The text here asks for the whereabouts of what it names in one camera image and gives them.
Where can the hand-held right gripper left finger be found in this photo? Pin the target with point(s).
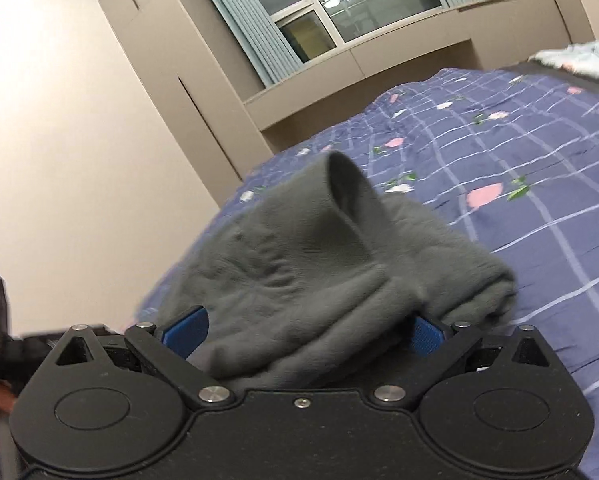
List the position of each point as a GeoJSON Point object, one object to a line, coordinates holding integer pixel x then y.
{"type": "Point", "coordinates": [187, 332]}

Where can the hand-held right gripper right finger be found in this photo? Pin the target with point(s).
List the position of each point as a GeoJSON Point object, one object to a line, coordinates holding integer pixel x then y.
{"type": "Point", "coordinates": [425, 336]}

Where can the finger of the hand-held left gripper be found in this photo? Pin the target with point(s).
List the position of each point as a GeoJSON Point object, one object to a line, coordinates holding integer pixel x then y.
{"type": "Point", "coordinates": [34, 346]}

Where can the grey towel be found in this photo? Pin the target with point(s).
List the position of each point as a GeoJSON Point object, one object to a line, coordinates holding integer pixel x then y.
{"type": "Point", "coordinates": [304, 280]}

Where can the beige built-in cabinet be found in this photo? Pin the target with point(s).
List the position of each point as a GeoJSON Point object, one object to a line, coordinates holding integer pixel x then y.
{"type": "Point", "coordinates": [189, 85]}

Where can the floral printed pillow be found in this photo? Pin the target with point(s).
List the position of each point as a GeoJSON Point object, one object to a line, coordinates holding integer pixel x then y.
{"type": "Point", "coordinates": [579, 57]}

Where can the window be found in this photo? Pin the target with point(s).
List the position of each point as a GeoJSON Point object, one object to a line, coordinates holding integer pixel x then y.
{"type": "Point", "coordinates": [339, 0]}

